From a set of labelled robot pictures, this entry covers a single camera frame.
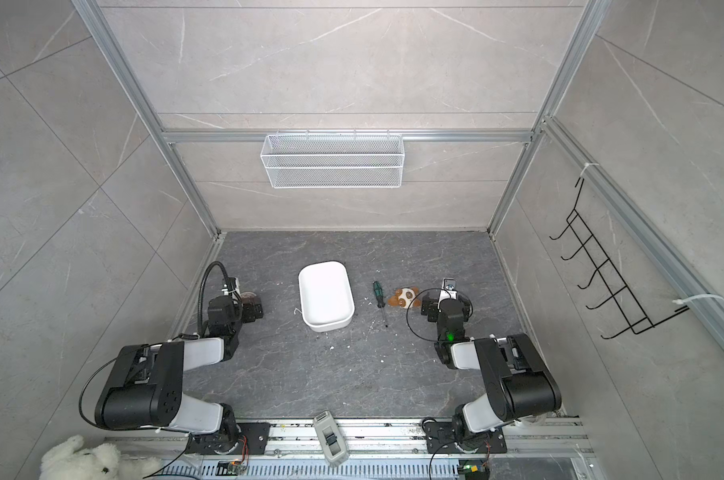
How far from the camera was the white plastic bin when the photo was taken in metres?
0.94

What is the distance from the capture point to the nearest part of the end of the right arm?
2.78ft

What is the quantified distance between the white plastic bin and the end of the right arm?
8.7 inches
